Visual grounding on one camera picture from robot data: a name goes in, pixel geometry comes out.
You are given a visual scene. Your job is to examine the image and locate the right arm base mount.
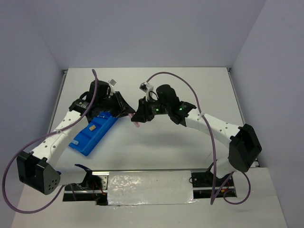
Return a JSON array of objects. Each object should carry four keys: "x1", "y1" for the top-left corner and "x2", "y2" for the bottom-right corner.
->
[{"x1": 189, "y1": 171, "x2": 237, "y2": 199}]

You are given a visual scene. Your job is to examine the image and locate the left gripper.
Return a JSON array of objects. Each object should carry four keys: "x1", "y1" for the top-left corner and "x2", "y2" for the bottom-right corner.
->
[{"x1": 98, "y1": 91, "x2": 136, "y2": 119}]

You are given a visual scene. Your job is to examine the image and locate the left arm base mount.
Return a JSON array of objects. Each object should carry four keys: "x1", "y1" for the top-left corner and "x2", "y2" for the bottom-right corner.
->
[{"x1": 62, "y1": 175, "x2": 108, "y2": 206}]

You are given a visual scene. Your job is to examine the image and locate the silver foil sheet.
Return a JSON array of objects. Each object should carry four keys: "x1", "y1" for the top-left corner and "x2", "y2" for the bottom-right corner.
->
[{"x1": 107, "y1": 171, "x2": 196, "y2": 206}]

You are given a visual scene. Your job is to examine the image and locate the small tan eraser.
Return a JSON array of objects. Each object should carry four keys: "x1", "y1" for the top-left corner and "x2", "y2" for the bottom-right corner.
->
[{"x1": 89, "y1": 125, "x2": 96, "y2": 131}]

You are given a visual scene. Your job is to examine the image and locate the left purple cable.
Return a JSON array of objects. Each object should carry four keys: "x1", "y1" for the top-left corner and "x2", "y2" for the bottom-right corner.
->
[{"x1": 1, "y1": 69, "x2": 98, "y2": 214}]

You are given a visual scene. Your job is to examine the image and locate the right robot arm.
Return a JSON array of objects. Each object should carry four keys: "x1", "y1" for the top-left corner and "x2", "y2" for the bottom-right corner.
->
[{"x1": 131, "y1": 82, "x2": 262, "y2": 186}]

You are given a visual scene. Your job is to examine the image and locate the blue plastic divided tray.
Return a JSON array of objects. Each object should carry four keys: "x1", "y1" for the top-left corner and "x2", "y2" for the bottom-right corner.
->
[{"x1": 69, "y1": 112, "x2": 118, "y2": 156}]

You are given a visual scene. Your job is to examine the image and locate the pink correction tape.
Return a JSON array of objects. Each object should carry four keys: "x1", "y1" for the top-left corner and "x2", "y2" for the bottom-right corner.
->
[{"x1": 128, "y1": 113, "x2": 141, "y2": 127}]

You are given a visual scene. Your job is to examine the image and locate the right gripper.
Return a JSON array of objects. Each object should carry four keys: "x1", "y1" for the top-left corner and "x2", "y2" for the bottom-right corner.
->
[{"x1": 131, "y1": 95, "x2": 170, "y2": 123}]

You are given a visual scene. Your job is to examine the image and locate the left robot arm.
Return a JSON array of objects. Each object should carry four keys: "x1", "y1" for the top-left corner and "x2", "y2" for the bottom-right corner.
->
[{"x1": 17, "y1": 79, "x2": 135, "y2": 195}]

